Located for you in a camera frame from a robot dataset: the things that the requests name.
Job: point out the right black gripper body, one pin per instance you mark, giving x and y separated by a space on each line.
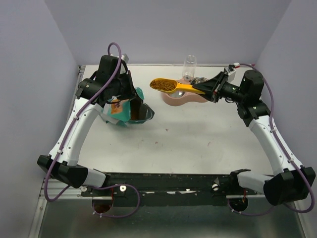
228 90

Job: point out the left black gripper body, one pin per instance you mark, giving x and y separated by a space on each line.
123 88

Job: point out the teal dog food bag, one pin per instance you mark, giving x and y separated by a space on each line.
127 112

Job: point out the yellow plastic scoop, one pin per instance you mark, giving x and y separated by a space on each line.
184 87

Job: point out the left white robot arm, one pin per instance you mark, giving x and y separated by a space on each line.
108 82

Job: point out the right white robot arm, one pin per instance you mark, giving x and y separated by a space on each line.
291 181

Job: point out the pink double pet bowl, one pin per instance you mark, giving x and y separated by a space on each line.
181 97

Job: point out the clear water bottle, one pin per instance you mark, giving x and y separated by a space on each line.
189 67

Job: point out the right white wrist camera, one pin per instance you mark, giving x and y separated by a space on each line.
230 71

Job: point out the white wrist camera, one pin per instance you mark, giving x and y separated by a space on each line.
125 59
230 71

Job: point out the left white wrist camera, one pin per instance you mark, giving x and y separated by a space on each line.
125 59

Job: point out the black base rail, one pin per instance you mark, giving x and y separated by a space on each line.
146 189

